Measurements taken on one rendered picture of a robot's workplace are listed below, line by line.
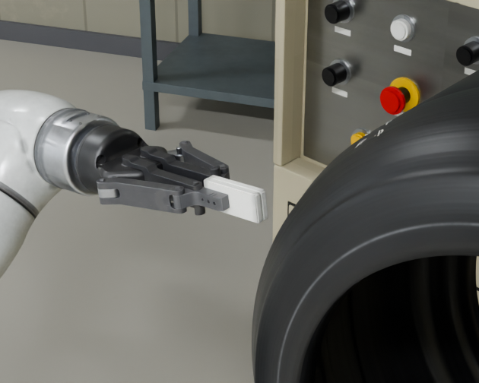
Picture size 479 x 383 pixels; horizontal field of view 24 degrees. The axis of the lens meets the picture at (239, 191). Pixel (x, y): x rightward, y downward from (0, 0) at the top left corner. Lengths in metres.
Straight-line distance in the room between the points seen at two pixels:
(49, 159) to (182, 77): 2.71
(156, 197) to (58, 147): 0.16
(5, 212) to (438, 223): 0.61
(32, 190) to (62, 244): 2.08
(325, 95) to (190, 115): 2.33
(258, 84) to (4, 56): 1.25
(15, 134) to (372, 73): 0.63
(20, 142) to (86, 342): 1.72
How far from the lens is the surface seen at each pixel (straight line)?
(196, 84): 3.84
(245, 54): 4.08
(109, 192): 1.11
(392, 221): 0.76
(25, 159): 1.23
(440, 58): 1.58
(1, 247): 1.23
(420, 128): 0.77
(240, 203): 1.04
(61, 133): 1.19
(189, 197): 1.07
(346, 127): 1.73
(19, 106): 1.26
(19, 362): 2.87
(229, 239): 3.29
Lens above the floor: 1.75
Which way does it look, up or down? 30 degrees down
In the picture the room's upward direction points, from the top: straight up
